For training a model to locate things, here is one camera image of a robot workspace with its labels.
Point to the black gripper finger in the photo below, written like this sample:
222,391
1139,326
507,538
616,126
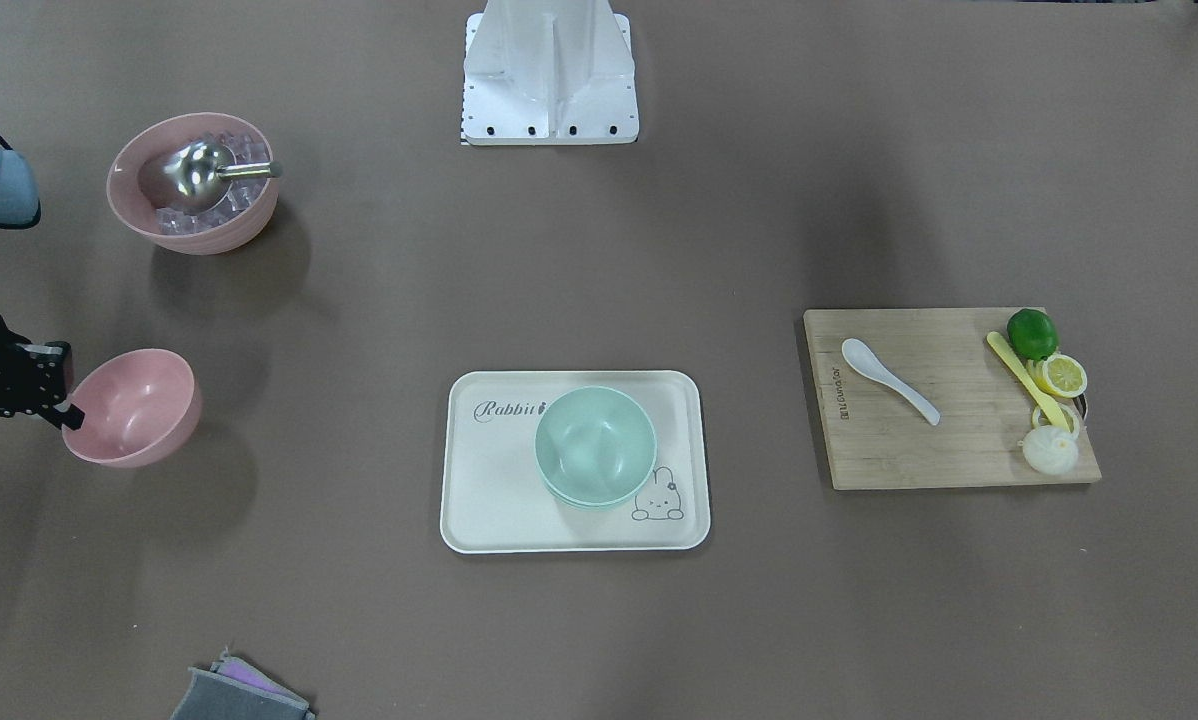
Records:
67,416

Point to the yellow plastic knife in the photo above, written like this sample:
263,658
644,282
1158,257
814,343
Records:
1051,410

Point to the white ceramic spoon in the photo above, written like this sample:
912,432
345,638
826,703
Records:
860,357

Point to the green lime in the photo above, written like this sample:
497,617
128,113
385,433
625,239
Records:
1032,334

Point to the green bowl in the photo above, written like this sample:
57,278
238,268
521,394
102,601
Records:
595,447

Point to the bamboo cutting board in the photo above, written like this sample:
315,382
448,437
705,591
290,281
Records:
876,440

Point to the large pink ice bowl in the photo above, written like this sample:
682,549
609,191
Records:
235,221

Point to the lemon half slice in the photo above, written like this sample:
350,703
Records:
1060,375

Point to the cream rabbit tray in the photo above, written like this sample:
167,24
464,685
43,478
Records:
495,501

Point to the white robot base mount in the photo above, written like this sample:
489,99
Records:
549,73

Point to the metal ice scoop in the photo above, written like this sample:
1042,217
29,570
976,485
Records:
197,177

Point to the white steamed bun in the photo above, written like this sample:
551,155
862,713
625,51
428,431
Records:
1050,450

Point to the grey folded cloth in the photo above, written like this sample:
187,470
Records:
232,688

